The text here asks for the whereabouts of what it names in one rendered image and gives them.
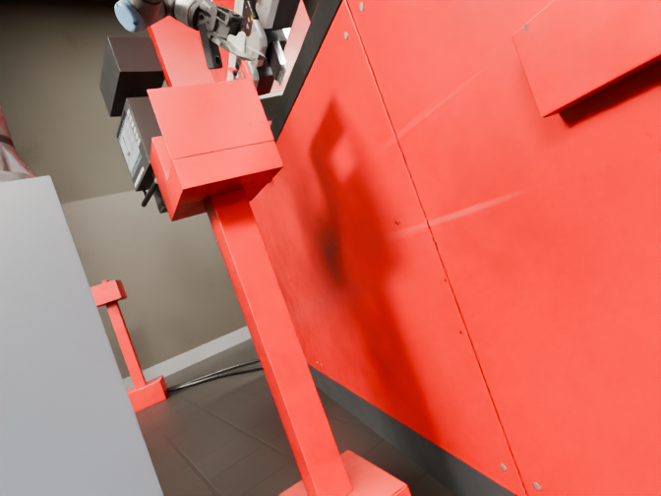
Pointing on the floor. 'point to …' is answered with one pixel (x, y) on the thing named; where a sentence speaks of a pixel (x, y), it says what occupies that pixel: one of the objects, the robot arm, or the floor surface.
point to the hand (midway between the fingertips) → (256, 59)
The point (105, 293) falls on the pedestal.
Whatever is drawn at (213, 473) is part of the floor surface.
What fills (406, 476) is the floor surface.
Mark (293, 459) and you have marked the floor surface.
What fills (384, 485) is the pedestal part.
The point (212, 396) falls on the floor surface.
